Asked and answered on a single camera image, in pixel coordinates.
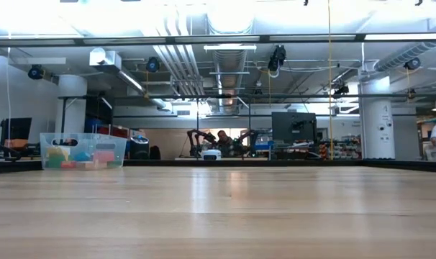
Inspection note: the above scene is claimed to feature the parts storage shelf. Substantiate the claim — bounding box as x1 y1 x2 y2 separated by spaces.
317 135 362 160

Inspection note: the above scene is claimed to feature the white ceiling light bar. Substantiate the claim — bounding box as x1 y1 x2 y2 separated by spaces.
203 44 258 52

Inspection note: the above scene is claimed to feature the black drooping cable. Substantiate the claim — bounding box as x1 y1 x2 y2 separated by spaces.
0 140 24 162

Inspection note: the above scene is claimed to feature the silver ventilation duct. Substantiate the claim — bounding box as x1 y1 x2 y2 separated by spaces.
212 49 248 109
373 40 436 72

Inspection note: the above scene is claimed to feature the black cylindrical appliance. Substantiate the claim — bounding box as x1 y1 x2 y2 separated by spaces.
129 135 151 160

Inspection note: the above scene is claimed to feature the black background rig frame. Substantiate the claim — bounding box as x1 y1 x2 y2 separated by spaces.
58 93 436 161

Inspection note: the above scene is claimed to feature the clear plastic bin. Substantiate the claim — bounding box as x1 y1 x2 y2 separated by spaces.
39 132 128 171

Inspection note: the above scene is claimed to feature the black screen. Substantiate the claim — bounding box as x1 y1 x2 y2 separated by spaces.
0 117 33 142

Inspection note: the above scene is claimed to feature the white box device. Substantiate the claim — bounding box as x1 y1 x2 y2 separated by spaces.
200 149 222 161

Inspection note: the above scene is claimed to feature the orange box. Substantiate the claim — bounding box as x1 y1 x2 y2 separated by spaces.
4 139 29 150

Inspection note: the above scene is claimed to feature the dark computer monitor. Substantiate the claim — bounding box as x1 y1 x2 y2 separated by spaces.
271 111 318 145

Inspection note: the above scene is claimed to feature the white ceiling air unit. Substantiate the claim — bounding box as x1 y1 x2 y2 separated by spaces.
88 47 123 68

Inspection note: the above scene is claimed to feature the black blue cord reel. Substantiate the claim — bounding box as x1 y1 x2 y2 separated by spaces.
404 56 422 71
27 64 46 81
145 56 162 74

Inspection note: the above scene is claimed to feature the black aluminium table frame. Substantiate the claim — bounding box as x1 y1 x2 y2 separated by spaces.
0 158 436 175

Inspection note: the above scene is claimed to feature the black ceiling-hung device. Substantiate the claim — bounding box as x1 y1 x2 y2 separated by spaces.
332 81 350 99

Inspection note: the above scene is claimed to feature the dark shelf unit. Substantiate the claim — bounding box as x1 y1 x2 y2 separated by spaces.
83 94 114 135

